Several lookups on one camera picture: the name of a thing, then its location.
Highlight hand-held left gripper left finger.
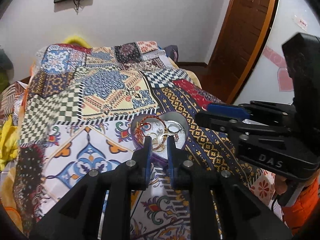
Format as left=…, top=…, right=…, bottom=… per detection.
left=29, top=136, right=153, bottom=240

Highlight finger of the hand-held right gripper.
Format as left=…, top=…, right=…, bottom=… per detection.
left=195, top=111, right=296, bottom=145
left=206, top=101, right=297, bottom=121

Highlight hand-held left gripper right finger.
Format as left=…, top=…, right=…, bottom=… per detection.
left=166, top=135, right=293, bottom=240

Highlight gold hoop earrings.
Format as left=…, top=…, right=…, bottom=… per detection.
left=151, top=132, right=171, bottom=153

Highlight heart-shaped jewelry box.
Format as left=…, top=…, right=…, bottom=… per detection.
left=130, top=112, right=189, bottom=163

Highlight red cord bracelet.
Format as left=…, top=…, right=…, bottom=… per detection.
left=136, top=116, right=165, bottom=141

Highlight silver rings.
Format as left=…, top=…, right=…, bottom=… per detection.
left=167, top=122, right=182, bottom=141

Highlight person's right forearm orange sleeve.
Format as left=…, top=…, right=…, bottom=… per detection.
left=282, top=175, right=320, bottom=236

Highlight brown wooden door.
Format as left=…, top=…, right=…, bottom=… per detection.
left=207, top=0, right=278, bottom=103

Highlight dark blue bag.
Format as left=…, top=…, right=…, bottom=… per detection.
left=164, top=44, right=179, bottom=67

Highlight patchwork patterned blanket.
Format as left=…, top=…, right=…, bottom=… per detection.
left=12, top=40, right=275, bottom=240

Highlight wooden wardrobe with white door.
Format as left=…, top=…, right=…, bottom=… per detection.
left=229, top=0, right=320, bottom=110

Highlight white paper label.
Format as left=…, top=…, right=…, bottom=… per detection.
left=292, top=14, right=310, bottom=31

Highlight yellow fluffy pillow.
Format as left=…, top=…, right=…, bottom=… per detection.
left=62, top=33, right=91, bottom=48

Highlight yellow printed blanket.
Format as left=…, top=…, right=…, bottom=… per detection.
left=0, top=115, right=23, bottom=172

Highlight striped brown bedding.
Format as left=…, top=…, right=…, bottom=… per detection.
left=0, top=81, right=28, bottom=121

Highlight pile of clothes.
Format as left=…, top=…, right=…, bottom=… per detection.
left=0, top=47, right=14, bottom=71

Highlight black monitor hanging cable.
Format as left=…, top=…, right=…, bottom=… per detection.
left=72, top=0, right=83, bottom=15

